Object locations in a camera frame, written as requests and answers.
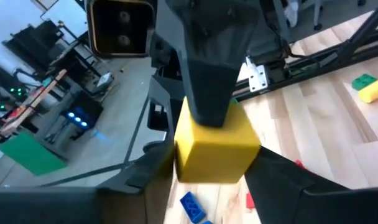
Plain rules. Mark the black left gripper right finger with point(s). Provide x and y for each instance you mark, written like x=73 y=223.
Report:
x=294 y=199

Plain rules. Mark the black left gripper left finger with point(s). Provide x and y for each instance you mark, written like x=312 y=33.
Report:
x=130 y=202

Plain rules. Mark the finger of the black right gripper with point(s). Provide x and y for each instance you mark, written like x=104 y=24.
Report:
x=210 y=62

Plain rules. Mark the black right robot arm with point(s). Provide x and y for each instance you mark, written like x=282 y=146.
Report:
x=270 y=31

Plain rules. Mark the long red block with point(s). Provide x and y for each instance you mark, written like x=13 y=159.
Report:
x=249 y=200

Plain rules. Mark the blue toy brick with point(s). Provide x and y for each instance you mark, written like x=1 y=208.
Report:
x=192 y=207

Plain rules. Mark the blue block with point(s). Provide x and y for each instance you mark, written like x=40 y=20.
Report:
x=206 y=222

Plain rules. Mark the computer tower blue lights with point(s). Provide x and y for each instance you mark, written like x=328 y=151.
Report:
x=83 y=112

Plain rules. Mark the white board panel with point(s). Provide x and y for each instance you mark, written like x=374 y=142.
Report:
x=64 y=18

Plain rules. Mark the green floor mat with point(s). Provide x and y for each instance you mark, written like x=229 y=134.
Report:
x=30 y=154

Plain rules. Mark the yellow cylinder block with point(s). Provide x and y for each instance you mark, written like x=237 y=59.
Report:
x=374 y=91

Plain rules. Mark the wooden workbench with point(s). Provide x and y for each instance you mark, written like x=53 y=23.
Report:
x=36 y=99

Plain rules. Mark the green toy brick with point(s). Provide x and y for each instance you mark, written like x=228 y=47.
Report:
x=363 y=82

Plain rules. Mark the white corner bracket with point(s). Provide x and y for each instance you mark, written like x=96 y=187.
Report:
x=257 y=79

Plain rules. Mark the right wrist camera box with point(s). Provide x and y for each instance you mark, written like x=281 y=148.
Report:
x=120 y=28

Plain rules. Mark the black aluminium station frame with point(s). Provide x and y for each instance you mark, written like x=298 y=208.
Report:
x=316 y=62

